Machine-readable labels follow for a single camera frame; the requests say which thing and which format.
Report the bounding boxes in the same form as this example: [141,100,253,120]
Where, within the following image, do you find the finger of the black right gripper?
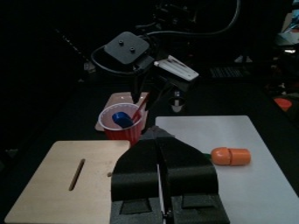
[133,70,143,103]
[145,82,172,111]

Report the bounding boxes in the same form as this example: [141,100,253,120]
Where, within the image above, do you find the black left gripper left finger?
[109,125,164,224]

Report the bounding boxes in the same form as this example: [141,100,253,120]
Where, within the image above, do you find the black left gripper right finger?
[155,125,231,224]

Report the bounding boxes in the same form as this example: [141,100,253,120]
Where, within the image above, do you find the red toy knife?
[131,92,151,123]

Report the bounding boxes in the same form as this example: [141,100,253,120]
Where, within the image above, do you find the pink square plastic tray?
[93,91,151,132]

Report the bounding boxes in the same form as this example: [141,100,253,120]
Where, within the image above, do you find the blue toy item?
[111,111,135,130]

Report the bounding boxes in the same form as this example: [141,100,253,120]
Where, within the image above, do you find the orange toy carrot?
[201,146,252,167]

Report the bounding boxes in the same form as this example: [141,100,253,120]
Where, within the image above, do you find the red plastic cup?
[97,101,147,147]

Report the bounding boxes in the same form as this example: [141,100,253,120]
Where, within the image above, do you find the white cutting board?
[153,115,299,224]

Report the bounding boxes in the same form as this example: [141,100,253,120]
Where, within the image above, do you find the wooden box with slot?
[4,139,132,224]

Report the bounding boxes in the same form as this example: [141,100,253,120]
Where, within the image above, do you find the small orange object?
[273,97,293,112]

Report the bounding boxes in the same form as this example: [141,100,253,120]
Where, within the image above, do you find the pale background equipment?
[277,8,299,47]

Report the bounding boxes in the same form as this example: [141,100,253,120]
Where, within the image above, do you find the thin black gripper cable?
[89,43,137,77]

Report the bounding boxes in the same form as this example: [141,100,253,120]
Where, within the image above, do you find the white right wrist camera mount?
[153,54,200,82]

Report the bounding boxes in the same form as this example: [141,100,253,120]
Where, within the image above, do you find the thin pale cord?
[52,28,89,63]

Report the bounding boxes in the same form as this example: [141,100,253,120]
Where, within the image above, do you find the thick black cable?
[144,0,243,39]

